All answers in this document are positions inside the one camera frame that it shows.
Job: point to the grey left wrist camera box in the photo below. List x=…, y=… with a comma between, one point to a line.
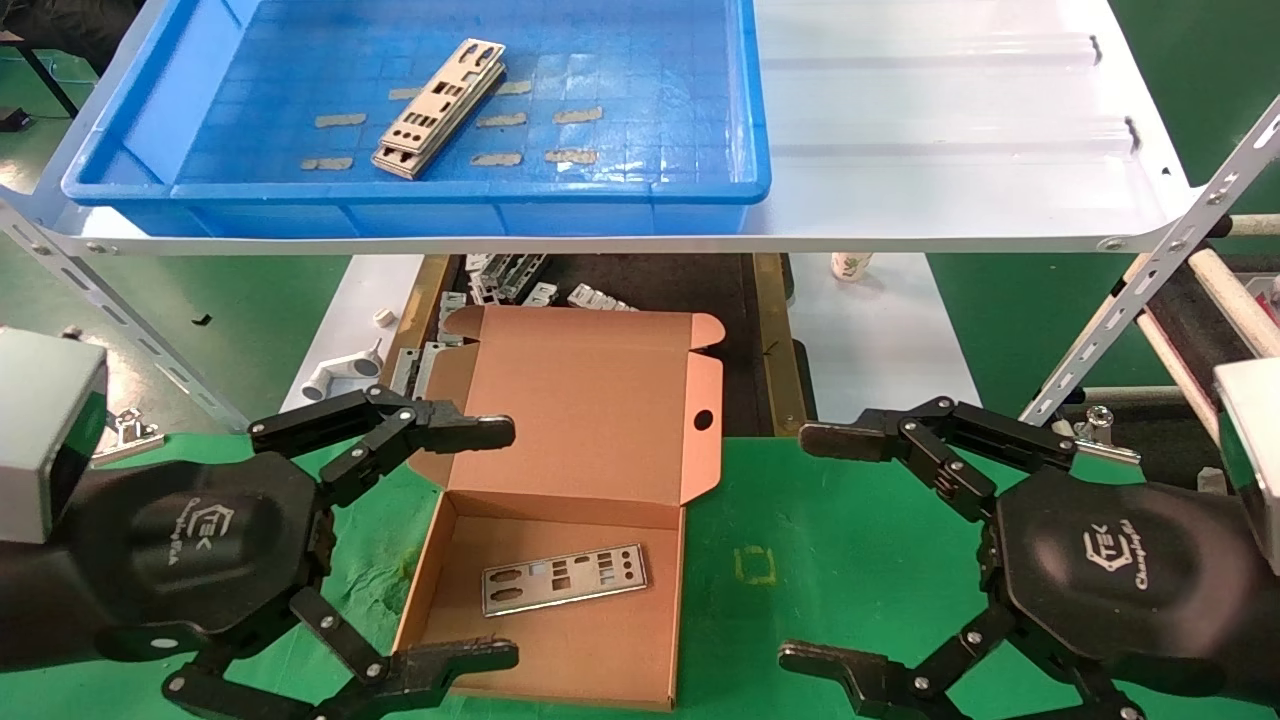
x=45, y=430

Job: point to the grey metal bracket part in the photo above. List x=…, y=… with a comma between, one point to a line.
x=452, y=315
x=425, y=368
x=540, y=295
x=480, y=278
x=600, y=298
x=520, y=272

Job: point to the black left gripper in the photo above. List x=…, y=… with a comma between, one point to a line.
x=180, y=540

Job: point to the white pipe fitting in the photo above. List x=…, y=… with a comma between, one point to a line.
x=340, y=372

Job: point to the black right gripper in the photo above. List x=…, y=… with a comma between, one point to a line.
x=1130, y=580

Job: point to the black bin with wooden frame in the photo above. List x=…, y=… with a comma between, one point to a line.
x=700, y=290

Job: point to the dark roller rack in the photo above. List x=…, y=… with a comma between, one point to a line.
x=1170, y=440

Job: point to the silver binder clip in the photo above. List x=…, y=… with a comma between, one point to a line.
x=1100, y=438

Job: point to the slotted metal angle strut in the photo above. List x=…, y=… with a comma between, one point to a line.
x=150, y=345
x=1150, y=275

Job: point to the paper cup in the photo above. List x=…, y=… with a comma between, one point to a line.
x=850, y=265

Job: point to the small black shelf hook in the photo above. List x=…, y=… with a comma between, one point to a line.
x=1132, y=135

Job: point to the black table frame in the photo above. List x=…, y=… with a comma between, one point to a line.
x=45, y=75

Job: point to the metal I/O shield plate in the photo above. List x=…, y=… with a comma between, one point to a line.
x=600, y=580
x=400, y=168
x=455, y=85

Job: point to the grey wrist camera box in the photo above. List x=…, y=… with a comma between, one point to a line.
x=1255, y=460
x=45, y=430

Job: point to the open brown cardboard box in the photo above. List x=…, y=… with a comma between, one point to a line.
x=590, y=400

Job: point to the grey tape strip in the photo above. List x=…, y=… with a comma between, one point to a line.
x=403, y=93
x=497, y=159
x=571, y=156
x=501, y=120
x=516, y=88
x=578, y=115
x=340, y=120
x=327, y=163

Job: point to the blue plastic tray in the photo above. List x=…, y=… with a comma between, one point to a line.
x=650, y=100

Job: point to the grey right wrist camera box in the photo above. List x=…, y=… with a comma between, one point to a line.
x=1255, y=460

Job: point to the small black device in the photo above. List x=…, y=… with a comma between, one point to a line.
x=14, y=120

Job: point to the white metal shelf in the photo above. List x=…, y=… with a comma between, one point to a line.
x=950, y=120

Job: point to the small grey metal block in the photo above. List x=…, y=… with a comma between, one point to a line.
x=1211, y=481

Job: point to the pale wooden rod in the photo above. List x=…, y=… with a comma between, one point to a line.
x=1235, y=300
x=1178, y=370
x=1250, y=225

